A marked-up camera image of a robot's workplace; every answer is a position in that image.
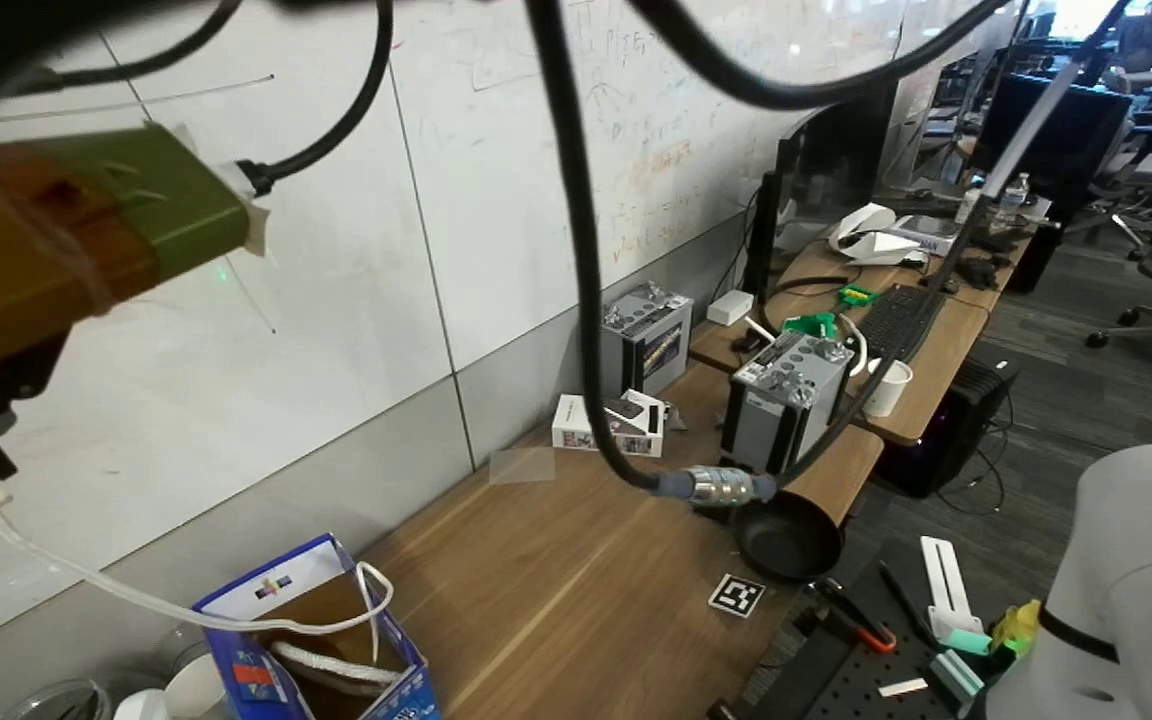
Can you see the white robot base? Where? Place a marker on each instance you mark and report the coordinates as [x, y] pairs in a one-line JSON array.
[[1122, 587]]

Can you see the blue printed cardboard box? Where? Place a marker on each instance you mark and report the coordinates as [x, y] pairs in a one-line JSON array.
[[238, 665]]

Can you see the small open white box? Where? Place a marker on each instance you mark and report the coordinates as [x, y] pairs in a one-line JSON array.
[[636, 426]]

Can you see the white mug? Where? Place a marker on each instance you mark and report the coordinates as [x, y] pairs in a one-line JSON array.
[[182, 689]]

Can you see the black white fiducial tag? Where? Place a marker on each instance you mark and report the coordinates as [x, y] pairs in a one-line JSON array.
[[739, 597]]

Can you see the large silver toaster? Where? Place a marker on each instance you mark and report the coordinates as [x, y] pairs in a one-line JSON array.
[[781, 400]]

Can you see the black frying pan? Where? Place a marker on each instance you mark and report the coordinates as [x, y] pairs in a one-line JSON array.
[[785, 537]]

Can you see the green plastic object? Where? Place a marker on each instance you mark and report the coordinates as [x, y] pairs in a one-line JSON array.
[[820, 320]]

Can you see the black clamp orange trigger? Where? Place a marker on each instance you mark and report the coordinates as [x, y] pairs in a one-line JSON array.
[[859, 617]]

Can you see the white paper cup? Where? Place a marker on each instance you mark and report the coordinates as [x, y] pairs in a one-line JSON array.
[[890, 388]]

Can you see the black computer monitor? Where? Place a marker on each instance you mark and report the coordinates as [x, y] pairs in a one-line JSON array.
[[843, 160]]

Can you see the white desk device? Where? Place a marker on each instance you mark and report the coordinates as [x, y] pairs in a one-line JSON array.
[[879, 235]]

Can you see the black perforated mat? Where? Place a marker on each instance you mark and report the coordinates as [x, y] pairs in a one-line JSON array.
[[898, 587]]

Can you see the black keyboard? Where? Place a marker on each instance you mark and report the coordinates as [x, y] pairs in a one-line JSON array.
[[905, 320]]

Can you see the small silver piece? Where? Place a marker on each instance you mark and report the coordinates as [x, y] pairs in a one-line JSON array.
[[901, 687]]

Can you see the black computer tower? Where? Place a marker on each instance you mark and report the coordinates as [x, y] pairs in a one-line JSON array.
[[957, 426]]

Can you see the white green hand tool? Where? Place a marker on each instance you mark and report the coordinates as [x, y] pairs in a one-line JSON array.
[[951, 587]]

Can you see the teal small item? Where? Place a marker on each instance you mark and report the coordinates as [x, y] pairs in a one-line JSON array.
[[963, 677]]

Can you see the yellow green small item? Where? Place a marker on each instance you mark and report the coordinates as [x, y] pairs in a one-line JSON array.
[[1017, 630]]

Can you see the yellow wrist camera bar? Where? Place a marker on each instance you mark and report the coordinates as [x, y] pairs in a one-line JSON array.
[[80, 242]]

